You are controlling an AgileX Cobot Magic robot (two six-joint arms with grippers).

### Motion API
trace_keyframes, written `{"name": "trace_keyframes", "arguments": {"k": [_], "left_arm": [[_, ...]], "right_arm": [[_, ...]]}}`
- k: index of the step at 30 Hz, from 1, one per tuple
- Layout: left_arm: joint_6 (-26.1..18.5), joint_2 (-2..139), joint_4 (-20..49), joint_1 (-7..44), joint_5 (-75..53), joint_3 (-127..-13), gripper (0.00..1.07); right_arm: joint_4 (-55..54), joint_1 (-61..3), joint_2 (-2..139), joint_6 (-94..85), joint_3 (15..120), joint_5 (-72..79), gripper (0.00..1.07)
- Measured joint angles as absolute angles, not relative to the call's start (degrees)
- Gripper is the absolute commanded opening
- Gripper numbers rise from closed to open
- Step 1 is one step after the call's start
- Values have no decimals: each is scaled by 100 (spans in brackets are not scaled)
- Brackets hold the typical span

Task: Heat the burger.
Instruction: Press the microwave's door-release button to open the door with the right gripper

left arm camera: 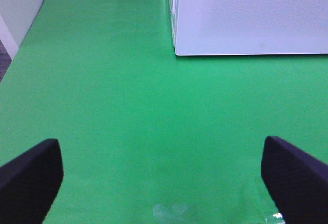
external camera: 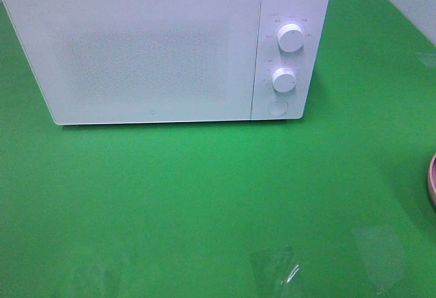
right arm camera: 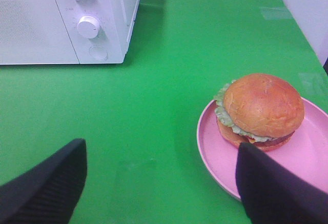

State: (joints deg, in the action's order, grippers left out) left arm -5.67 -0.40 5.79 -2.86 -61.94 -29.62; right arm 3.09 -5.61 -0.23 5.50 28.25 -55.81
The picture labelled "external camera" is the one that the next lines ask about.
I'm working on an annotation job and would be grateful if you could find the pink plate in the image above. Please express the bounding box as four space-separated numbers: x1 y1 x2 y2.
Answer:
427 155 436 207

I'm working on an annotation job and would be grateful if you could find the upper white microwave knob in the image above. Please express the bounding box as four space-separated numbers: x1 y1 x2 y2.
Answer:
277 22 305 53

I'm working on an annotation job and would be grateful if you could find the lower white microwave knob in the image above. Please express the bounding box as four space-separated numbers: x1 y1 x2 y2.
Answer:
272 68 296 93

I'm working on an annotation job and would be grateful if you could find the white microwave oven body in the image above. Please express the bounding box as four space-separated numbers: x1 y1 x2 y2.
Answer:
7 0 332 127

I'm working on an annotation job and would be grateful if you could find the white microwave knob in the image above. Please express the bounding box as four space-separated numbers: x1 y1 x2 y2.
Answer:
272 68 296 93
277 22 305 53

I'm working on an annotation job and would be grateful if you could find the round microwave door button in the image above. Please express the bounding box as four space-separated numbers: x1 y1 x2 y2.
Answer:
268 99 288 117

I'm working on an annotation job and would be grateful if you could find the clear tape patch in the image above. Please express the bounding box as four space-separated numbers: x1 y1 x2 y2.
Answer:
249 245 300 288

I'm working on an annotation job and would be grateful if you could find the white microwave door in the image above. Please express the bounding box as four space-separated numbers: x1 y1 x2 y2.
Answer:
4 0 260 125

